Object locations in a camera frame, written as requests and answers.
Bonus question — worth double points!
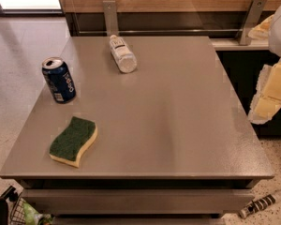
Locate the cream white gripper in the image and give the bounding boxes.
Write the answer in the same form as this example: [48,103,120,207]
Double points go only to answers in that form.
[248,6,281,125]

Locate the clear plastic water bottle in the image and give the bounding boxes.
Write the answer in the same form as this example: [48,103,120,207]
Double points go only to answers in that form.
[110,35,137,73]

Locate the black white striped tool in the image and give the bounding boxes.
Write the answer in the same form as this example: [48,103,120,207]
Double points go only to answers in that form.
[239,189,281,219]

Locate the grey table drawer front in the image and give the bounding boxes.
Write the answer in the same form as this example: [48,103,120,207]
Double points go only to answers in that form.
[22,189,253,215]

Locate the blue Pepsi soda can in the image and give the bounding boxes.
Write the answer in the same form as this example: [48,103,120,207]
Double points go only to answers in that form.
[42,57,76,104]

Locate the green and yellow sponge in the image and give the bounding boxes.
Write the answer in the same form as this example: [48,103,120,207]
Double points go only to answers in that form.
[50,116,97,168]

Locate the right metal wall bracket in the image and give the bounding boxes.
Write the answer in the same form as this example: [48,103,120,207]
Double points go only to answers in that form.
[238,0,267,46]

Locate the metal wall bracket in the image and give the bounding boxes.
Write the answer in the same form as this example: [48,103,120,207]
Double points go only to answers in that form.
[238,0,267,46]
[103,0,119,37]

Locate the left metal wall bracket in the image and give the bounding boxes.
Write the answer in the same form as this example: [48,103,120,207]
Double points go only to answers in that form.
[103,0,119,37]

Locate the wire basket with green bag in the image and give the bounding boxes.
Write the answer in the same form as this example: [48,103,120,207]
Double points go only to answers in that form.
[9,197,53,225]

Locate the black handle object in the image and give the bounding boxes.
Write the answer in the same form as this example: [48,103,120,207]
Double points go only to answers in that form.
[0,186,18,225]

